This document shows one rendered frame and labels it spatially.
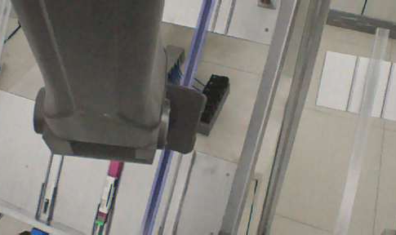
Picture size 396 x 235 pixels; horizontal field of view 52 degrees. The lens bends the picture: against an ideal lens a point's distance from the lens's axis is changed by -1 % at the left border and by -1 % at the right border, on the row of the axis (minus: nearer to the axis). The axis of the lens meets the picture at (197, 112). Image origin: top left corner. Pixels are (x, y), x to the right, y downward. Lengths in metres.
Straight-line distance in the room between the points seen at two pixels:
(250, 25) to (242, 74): 0.52
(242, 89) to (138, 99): 0.91
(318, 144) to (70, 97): 1.67
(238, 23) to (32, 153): 0.41
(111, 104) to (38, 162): 0.58
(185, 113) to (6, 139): 0.44
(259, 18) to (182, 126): 0.25
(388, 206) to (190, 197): 1.19
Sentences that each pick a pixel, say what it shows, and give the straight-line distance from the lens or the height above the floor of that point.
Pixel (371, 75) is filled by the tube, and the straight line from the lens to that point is 0.53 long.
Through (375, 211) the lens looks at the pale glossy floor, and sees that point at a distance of 1.70.
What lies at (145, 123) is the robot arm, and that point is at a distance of 0.21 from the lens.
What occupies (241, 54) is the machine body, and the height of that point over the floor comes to 0.62.
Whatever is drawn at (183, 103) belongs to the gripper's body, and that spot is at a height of 1.05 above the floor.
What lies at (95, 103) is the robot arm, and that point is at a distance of 0.18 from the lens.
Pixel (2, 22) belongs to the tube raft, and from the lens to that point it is 0.79.
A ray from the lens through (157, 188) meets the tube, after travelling 0.53.
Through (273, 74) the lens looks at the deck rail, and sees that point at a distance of 0.59.
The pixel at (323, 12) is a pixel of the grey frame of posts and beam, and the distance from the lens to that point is 0.85.
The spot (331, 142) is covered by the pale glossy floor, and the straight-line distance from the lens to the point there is 1.85.
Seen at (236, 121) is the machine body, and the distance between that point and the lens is 0.99.
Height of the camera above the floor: 1.34
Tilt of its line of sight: 46 degrees down
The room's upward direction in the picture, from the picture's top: straight up
